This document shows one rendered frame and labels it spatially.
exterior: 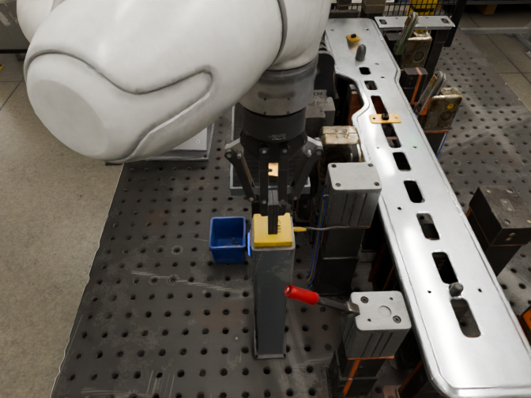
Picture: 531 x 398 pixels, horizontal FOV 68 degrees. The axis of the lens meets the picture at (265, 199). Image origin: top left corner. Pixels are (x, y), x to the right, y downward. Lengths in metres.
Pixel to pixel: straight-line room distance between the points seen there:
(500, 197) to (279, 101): 0.66
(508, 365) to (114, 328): 0.85
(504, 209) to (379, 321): 0.41
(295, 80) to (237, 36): 0.15
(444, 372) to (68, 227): 1.99
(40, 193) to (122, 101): 2.40
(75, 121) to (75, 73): 0.03
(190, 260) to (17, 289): 1.22
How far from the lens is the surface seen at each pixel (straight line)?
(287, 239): 0.61
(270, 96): 0.41
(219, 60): 0.26
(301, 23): 0.35
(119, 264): 1.20
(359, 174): 0.80
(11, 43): 3.83
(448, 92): 1.24
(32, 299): 2.16
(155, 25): 0.24
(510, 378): 0.78
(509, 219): 0.94
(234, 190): 0.67
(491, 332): 0.80
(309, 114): 0.96
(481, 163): 1.61
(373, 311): 0.68
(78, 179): 2.60
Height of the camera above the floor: 1.64
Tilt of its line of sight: 47 degrees down
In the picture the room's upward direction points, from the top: straight up
